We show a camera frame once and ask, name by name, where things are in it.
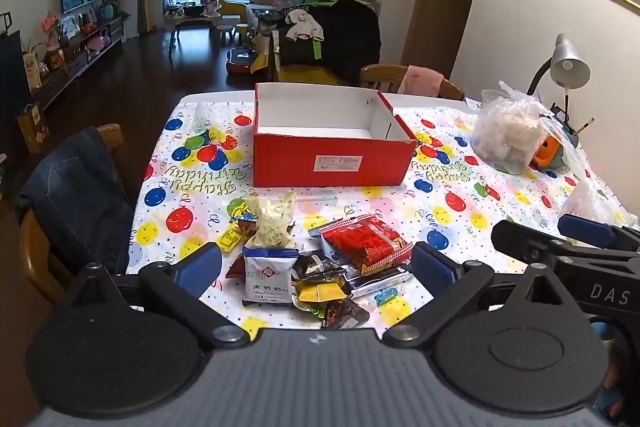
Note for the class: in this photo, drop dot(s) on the small blue candy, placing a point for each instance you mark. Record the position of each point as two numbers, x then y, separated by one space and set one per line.
387 296

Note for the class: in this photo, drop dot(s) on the dark television cabinet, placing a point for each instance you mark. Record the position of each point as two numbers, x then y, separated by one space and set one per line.
75 57

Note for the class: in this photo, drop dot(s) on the clear bag of pale snacks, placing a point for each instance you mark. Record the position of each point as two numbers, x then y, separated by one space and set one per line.
272 222

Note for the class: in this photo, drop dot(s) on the blue jeans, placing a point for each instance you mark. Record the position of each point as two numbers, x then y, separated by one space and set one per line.
75 197

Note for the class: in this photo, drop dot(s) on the wooden bench with yellow cushion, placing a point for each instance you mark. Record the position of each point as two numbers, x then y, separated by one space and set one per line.
300 74

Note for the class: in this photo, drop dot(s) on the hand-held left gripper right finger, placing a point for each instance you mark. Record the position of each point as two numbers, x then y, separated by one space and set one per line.
430 267

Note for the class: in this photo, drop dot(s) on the yellow cartoon snack pack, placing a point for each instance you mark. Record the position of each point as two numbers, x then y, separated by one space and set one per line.
230 238

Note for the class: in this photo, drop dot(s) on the wooden chair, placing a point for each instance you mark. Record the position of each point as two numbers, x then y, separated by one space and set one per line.
37 257
380 77

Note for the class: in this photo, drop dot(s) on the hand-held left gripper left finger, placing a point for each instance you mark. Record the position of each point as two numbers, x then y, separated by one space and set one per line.
200 267

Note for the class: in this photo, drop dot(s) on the grey desk lamp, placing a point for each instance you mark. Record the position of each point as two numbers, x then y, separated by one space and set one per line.
570 62

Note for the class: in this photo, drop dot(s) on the dark silver snack packet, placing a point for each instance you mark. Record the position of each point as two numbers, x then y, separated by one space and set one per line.
372 281

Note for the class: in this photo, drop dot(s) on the balloon print tablecloth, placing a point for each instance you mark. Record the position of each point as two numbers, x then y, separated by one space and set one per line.
450 207

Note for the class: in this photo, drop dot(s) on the beige garment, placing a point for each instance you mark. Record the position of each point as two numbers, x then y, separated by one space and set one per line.
305 27

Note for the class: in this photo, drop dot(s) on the pink cloth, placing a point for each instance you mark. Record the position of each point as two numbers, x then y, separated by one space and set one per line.
422 82

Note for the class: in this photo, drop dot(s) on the black gold snack packet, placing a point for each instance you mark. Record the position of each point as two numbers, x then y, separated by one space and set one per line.
315 264

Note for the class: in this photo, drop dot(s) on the small dark red snack packet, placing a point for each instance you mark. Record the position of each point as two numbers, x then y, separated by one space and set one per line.
246 227

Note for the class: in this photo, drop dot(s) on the pale blue snack packet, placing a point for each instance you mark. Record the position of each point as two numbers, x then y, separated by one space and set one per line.
267 279

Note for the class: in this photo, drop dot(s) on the small yellow stool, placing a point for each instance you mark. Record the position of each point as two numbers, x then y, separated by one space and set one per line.
242 32

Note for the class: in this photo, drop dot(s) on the pink flowers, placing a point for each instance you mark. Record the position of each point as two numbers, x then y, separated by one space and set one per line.
50 24

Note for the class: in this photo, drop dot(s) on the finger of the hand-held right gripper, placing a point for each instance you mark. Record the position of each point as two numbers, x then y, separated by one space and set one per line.
520 239
587 231

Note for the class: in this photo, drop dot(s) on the orange teal toy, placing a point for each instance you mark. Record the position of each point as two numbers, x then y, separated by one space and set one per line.
547 152

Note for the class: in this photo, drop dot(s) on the yellow snack packet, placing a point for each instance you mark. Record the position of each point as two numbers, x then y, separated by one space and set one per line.
320 292

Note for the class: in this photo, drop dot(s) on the low coffee table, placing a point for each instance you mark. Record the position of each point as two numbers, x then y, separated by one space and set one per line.
192 19

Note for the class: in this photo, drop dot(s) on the red cardboard box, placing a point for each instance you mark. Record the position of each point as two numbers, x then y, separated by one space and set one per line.
300 162

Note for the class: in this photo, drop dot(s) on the black clothing pile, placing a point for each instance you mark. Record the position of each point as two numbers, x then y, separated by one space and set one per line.
350 37

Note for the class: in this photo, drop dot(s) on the clear plastic bag of food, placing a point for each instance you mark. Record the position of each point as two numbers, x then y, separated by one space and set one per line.
505 132

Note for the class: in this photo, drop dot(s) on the dark brown snack packet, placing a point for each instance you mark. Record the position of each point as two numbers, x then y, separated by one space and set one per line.
345 314

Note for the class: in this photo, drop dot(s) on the yellow paper bag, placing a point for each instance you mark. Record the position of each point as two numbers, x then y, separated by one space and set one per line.
32 127

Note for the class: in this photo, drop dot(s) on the pencil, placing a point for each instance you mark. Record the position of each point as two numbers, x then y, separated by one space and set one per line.
585 125

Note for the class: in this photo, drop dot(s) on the red ride-on toy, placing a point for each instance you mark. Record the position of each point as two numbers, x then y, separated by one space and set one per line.
240 62

